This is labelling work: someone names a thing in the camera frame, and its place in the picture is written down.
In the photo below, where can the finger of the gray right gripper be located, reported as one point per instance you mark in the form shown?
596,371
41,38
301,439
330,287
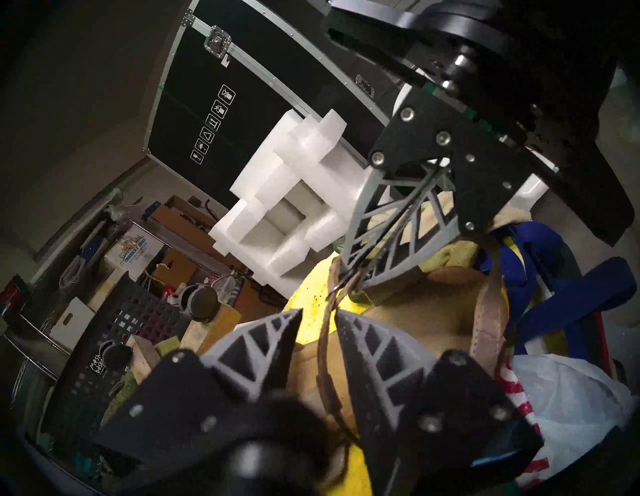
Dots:
415,130
492,185

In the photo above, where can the gray left gripper right finger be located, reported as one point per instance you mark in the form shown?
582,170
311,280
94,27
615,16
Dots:
460,410

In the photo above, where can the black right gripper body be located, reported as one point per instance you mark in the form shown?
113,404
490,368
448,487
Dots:
525,75

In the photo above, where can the gray left gripper left finger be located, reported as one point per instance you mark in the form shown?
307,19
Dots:
165,400

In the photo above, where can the tan glove green fingertips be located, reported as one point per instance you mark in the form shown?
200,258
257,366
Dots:
510,217

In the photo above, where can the white plastic chair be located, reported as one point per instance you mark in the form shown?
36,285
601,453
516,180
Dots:
535,187

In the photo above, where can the green knit glove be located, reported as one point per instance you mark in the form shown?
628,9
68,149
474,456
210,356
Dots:
122,395

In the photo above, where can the wooden cross caster dolly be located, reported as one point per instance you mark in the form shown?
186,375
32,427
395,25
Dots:
210,325

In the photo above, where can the black perforated plastic basket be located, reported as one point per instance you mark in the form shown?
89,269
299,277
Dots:
145,310

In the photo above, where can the white bag red circles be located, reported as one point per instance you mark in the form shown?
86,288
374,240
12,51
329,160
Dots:
570,400

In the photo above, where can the white box orange label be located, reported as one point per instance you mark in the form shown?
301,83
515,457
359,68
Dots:
107,287

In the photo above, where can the brown wooden chest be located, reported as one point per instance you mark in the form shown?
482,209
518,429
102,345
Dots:
250,305

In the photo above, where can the brown cardboard box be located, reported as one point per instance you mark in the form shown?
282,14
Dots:
175,267

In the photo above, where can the white foam packing block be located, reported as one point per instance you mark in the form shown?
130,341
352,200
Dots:
280,190

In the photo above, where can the small Gildan cardboard box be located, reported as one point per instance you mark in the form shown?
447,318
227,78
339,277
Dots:
132,250

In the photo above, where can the brown wooden board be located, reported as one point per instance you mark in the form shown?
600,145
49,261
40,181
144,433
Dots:
185,220

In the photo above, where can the red snowman box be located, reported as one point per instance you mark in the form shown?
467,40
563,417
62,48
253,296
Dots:
12,297

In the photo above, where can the long white tube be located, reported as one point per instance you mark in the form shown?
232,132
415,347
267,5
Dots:
85,220

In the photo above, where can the black flight case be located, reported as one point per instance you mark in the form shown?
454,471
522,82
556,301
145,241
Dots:
210,75

